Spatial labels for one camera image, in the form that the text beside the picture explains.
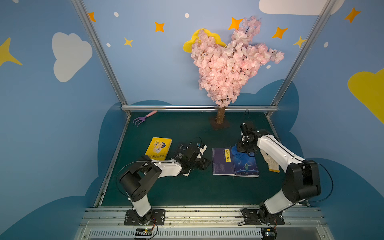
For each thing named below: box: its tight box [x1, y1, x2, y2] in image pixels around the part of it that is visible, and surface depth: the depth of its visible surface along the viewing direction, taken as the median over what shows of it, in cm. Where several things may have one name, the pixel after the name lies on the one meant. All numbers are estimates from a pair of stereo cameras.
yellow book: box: [145, 136, 172, 160], surface depth 101 cm
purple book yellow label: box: [212, 146, 235, 176], surface depth 95 cm
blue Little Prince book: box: [231, 143, 260, 178], surface depth 92 cm
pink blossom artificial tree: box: [191, 16, 285, 130], surface depth 73 cm
